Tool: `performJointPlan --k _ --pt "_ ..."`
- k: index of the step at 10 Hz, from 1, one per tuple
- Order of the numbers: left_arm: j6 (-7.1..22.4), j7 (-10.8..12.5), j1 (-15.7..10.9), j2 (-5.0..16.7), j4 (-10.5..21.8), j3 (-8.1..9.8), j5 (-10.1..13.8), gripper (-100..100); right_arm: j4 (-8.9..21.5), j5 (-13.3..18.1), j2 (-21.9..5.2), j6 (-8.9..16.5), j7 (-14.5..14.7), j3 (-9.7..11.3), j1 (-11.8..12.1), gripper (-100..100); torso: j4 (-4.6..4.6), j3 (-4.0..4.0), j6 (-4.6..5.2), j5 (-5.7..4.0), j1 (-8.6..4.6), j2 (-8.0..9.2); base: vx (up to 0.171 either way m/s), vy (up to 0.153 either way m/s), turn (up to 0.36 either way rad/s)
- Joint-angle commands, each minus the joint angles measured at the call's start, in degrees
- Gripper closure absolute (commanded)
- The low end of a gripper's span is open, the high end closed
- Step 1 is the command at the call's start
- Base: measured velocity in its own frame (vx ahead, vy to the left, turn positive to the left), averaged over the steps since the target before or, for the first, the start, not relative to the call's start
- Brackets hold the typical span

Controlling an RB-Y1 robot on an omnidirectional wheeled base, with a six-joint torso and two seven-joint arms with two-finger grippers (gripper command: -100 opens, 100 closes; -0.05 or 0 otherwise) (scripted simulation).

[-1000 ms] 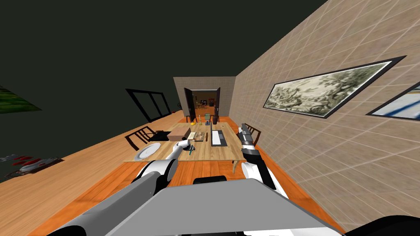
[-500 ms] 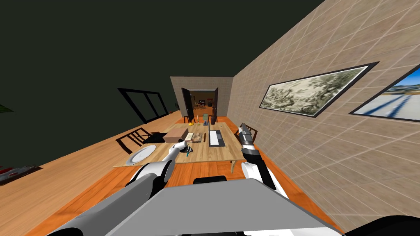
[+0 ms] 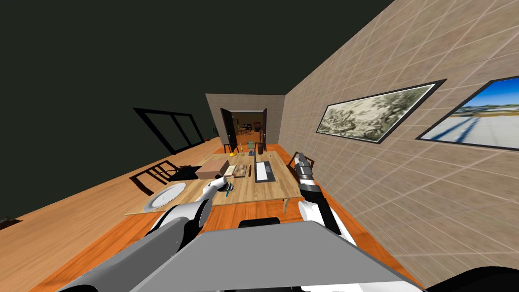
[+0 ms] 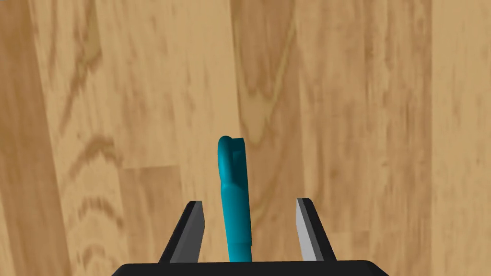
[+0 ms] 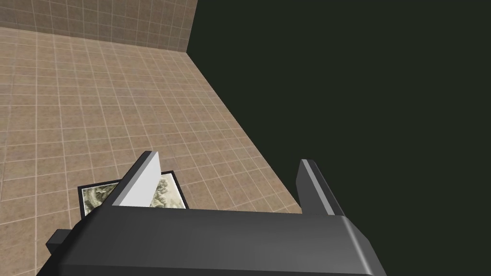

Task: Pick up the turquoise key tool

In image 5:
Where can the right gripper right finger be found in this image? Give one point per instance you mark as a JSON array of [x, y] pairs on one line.
[[315, 191]]

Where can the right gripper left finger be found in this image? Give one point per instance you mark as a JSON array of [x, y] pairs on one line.
[[139, 185]]

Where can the black framed landscape picture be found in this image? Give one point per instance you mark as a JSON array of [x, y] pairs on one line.
[[96, 194]]

